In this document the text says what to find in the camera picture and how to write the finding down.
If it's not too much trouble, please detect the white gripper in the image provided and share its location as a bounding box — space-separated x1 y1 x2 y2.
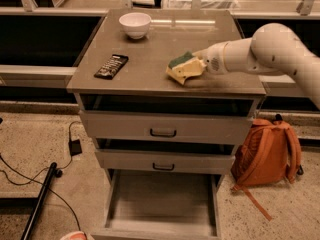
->
174 38 251 78

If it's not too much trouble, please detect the green yellow sponge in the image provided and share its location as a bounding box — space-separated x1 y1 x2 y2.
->
166 52 199 85

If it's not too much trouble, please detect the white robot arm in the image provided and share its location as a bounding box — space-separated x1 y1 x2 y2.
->
166 23 320 108

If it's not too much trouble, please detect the grey drawer cabinet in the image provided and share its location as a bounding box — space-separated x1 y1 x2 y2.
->
66 8 267 240

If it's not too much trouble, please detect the top grey drawer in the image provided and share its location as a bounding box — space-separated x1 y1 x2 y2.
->
80 95 253 145

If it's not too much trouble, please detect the grey drawer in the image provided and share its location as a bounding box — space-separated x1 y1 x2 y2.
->
96 139 235 174
92 170 221 240
80 95 253 145

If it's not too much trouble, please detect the middle grey drawer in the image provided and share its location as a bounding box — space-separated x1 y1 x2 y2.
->
96 139 235 174

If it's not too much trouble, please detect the bottom grey drawer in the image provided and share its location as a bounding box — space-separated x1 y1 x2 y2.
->
92 170 221 240

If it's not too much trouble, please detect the white ceramic bowl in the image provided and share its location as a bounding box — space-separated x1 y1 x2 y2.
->
119 12 151 39

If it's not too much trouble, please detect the black snack bar packet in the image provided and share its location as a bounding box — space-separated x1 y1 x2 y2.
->
94 54 129 80

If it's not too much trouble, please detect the orange backpack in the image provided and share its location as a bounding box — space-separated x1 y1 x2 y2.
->
231 114 304 220

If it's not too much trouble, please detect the black power adapter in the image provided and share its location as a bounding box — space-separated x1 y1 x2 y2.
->
68 139 82 156

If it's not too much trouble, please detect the black pole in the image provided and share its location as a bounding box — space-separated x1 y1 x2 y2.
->
20 162 57 240

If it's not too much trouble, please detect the red white object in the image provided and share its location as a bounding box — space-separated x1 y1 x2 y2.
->
60 231 87 240

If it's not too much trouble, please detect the black floor cable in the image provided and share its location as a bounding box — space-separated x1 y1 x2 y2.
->
0 120 84 232

